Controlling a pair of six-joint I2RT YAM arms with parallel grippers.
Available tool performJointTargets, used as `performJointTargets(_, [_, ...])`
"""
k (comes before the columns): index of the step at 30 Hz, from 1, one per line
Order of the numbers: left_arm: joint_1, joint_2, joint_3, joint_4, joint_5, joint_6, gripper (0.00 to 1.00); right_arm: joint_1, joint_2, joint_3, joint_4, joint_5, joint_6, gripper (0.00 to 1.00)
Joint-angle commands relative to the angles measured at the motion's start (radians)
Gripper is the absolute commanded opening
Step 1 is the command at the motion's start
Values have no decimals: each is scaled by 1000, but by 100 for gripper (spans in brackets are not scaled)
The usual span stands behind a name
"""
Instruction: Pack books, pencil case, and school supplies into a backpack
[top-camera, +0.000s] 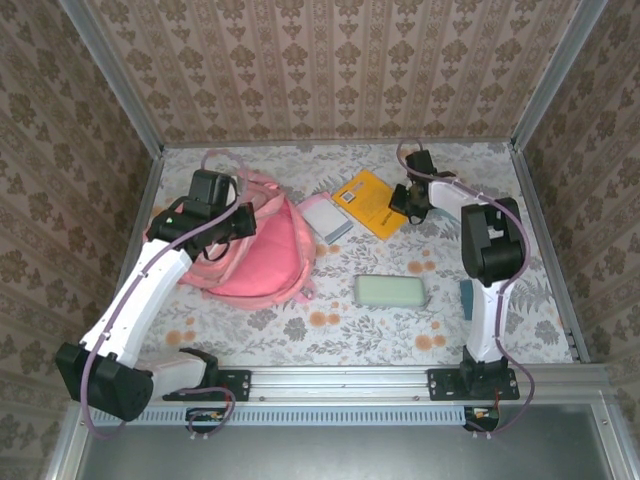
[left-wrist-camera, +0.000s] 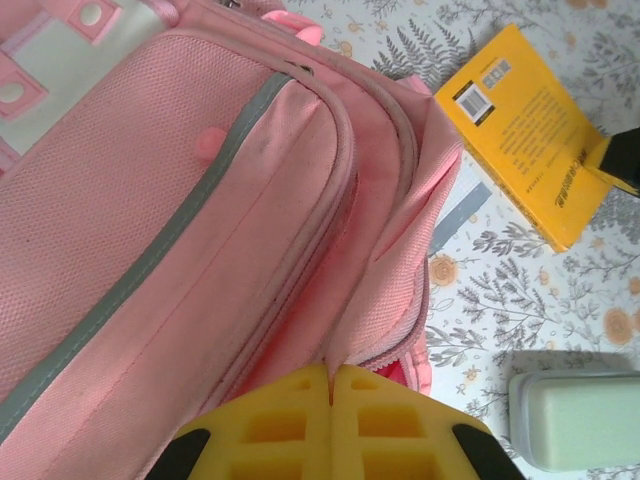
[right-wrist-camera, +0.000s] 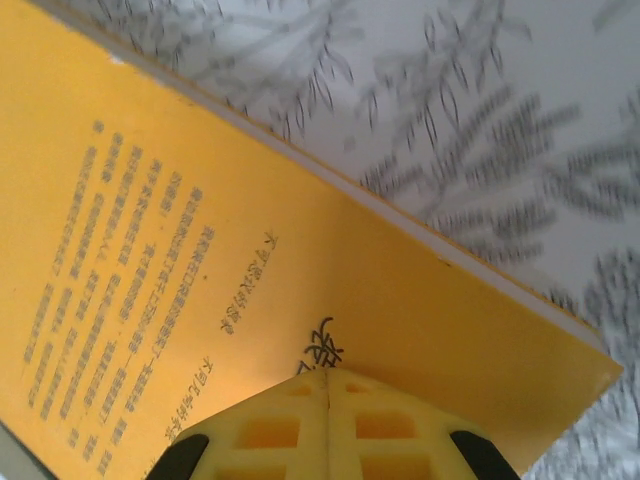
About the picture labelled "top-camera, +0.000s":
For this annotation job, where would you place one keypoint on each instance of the green pencil case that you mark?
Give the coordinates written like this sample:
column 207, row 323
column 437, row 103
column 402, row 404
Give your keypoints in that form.
column 390, row 291

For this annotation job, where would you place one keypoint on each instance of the black connector board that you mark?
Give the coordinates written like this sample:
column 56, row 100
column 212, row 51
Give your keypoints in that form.
column 205, row 420
column 482, row 417

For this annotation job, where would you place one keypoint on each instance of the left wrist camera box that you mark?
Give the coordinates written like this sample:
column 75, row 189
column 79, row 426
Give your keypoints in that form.
column 231, row 190

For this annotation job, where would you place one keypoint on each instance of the small teal notebook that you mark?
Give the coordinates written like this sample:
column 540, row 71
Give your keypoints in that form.
column 466, row 300

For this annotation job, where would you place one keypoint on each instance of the floral table cover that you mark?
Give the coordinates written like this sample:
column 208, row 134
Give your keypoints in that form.
column 375, row 325

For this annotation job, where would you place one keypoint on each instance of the pink backpack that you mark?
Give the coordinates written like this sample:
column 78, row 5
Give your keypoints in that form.
column 270, row 250

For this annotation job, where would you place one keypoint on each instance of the aluminium back rail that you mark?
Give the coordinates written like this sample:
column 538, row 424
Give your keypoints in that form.
column 450, row 141

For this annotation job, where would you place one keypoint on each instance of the yellow book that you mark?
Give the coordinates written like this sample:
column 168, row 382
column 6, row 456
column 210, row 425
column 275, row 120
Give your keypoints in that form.
column 367, row 200

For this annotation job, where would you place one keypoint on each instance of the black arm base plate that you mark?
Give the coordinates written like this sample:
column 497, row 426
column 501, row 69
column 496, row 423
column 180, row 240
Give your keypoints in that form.
column 240, row 385
column 440, row 385

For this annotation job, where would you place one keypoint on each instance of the aluminium side rail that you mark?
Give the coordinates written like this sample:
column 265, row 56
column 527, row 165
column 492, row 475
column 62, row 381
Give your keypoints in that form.
column 149, row 172
column 534, row 200

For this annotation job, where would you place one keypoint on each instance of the aluminium mounting rail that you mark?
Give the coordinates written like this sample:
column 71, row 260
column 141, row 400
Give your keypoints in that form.
column 340, row 385

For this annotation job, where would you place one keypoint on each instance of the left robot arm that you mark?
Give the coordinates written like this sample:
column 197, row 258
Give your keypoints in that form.
column 135, row 305

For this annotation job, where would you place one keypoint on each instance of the grey metal panel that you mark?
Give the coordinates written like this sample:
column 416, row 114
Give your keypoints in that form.
column 325, row 455

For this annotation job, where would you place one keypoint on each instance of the white notebook grey spine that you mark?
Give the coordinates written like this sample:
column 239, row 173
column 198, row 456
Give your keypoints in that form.
column 327, row 220

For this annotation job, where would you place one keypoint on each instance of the aluminium frame post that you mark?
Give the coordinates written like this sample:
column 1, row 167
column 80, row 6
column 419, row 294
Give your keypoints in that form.
column 554, row 75
column 116, row 75

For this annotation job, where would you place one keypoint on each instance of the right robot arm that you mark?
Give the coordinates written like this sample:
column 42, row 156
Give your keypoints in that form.
column 490, row 240

